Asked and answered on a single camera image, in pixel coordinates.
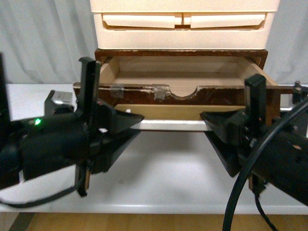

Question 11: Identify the grey curtain backdrop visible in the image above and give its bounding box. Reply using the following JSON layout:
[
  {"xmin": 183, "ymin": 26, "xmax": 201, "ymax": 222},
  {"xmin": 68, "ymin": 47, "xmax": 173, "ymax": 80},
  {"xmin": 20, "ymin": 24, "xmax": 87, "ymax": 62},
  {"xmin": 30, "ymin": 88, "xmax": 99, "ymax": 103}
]
[{"xmin": 0, "ymin": 0, "xmax": 308, "ymax": 84}]

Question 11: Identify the wooden drawer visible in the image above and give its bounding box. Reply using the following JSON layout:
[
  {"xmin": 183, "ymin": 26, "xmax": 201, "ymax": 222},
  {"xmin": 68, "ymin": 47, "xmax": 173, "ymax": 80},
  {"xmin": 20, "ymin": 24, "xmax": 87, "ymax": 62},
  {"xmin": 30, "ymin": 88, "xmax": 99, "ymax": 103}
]
[{"xmin": 73, "ymin": 56, "xmax": 295, "ymax": 132}]

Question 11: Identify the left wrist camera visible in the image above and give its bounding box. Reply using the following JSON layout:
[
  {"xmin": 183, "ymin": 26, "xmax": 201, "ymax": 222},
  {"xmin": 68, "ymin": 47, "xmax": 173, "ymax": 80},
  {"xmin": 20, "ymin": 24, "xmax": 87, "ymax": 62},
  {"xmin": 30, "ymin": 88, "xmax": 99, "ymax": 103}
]
[{"xmin": 44, "ymin": 90, "xmax": 74, "ymax": 116}]

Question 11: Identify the cream plastic storage box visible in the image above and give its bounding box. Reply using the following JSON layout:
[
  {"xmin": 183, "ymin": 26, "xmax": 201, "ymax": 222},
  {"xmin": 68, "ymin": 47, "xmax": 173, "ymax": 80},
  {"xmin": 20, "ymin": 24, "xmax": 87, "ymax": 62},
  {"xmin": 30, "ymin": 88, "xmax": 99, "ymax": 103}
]
[{"xmin": 90, "ymin": 0, "xmax": 280, "ymax": 50}]

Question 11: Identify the black cable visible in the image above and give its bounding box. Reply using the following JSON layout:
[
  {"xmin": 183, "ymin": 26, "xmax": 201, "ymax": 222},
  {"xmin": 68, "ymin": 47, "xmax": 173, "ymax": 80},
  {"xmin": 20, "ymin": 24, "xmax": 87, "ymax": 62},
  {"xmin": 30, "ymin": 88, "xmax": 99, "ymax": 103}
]
[
  {"xmin": 0, "ymin": 177, "xmax": 80, "ymax": 209},
  {"xmin": 221, "ymin": 96, "xmax": 308, "ymax": 231}
]

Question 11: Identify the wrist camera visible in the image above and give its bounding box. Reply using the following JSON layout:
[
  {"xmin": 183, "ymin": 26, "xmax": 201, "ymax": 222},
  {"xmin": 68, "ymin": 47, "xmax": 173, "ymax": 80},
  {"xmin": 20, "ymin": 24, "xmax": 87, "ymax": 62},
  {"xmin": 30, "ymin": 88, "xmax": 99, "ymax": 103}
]
[
  {"xmin": 44, "ymin": 90, "xmax": 74, "ymax": 116},
  {"xmin": 280, "ymin": 81, "xmax": 308, "ymax": 114}
]

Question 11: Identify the left black cable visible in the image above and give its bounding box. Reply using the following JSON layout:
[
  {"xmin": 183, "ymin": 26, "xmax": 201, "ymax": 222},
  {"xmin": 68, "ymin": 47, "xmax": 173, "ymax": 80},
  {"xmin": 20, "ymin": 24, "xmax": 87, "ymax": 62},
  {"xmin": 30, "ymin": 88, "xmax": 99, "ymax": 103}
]
[{"xmin": 0, "ymin": 177, "xmax": 80, "ymax": 209}]

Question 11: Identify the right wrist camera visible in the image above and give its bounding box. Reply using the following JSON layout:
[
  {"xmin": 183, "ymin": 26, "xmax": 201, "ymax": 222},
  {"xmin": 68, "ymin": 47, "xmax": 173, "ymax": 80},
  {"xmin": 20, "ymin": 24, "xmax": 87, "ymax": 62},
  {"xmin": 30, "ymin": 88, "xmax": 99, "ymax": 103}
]
[{"xmin": 280, "ymin": 81, "xmax": 308, "ymax": 114}]

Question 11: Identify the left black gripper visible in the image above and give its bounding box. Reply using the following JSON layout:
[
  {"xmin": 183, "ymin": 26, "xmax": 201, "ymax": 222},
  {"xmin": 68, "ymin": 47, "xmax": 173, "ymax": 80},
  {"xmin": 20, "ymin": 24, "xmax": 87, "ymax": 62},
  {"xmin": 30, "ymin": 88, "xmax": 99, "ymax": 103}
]
[{"xmin": 75, "ymin": 57, "xmax": 144, "ymax": 196}]

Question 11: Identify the white drawer handle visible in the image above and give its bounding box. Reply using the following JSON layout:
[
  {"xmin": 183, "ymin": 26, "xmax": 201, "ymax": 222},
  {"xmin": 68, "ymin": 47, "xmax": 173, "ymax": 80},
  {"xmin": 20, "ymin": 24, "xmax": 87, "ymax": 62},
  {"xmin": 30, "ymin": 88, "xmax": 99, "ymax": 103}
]
[{"xmin": 130, "ymin": 119, "xmax": 211, "ymax": 132}]

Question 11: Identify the right black cable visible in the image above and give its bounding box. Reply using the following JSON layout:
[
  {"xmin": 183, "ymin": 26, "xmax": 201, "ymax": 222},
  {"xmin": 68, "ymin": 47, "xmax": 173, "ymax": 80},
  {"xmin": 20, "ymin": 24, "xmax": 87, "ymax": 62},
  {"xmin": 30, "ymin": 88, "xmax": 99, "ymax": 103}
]
[{"xmin": 221, "ymin": 96, "xmax": 308, "ymax": 231}]

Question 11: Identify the brown wooden drawer cabinet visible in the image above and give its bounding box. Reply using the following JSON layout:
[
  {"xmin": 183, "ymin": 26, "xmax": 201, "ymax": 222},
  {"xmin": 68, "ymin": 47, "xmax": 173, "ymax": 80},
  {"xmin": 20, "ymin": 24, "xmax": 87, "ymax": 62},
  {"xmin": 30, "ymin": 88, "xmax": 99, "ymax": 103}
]
[{"xmin": 94, "ymin": 49, "xmax": 268, "ymax": 69}]

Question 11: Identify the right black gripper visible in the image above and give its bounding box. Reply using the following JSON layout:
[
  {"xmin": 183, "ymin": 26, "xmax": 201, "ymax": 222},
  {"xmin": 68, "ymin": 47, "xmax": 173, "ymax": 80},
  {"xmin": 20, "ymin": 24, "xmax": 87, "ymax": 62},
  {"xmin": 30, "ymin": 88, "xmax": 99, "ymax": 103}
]
[{"xmin": 200, "ymin": 74, "xmax": 274, "ymax": 193}]

